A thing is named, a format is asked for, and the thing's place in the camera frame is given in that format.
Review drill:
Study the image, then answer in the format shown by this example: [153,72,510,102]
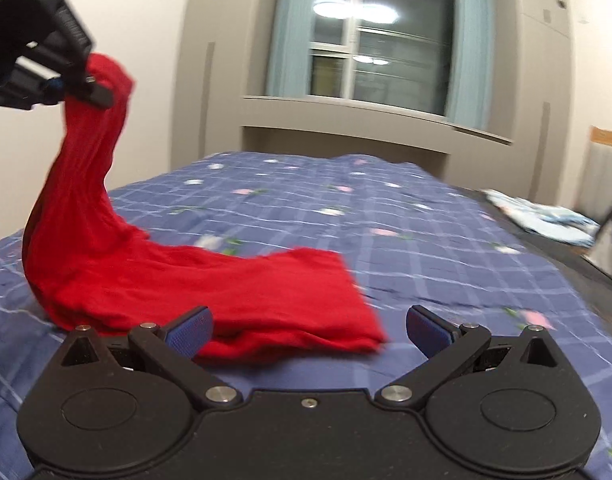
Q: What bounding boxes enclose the wooden-framed chair back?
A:
[582,125,612,218]

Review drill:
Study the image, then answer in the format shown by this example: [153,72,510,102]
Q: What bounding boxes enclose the beige tall wardrobe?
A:
[490,0,576,207]
[172,0,287,173]

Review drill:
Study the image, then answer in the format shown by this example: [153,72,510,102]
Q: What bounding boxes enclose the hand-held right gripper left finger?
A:
[58,305,244,412]

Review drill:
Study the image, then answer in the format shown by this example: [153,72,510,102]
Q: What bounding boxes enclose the light blue patterned cloth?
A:
[480,188,603,247]

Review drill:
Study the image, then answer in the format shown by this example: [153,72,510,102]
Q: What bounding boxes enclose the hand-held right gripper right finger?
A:
[375,304,563,409]

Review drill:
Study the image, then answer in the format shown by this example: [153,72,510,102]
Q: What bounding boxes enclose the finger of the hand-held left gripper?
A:
[50,71,115,110]

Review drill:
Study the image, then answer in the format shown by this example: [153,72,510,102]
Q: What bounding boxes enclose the beige window ledge cabinet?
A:
[240,94,516,182]

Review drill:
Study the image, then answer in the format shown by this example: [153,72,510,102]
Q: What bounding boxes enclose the blue floral checked bed sheet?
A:
[0,151,612,480]

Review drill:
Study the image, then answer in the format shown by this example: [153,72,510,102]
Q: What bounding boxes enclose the white-framed window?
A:
[308,0,458,117]

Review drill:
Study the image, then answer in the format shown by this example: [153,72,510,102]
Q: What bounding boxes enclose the red pants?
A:
[23,52,389,362]

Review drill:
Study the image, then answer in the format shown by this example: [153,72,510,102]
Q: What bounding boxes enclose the light blue curtain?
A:
[444,0,498,132]
[264,0,323,99]

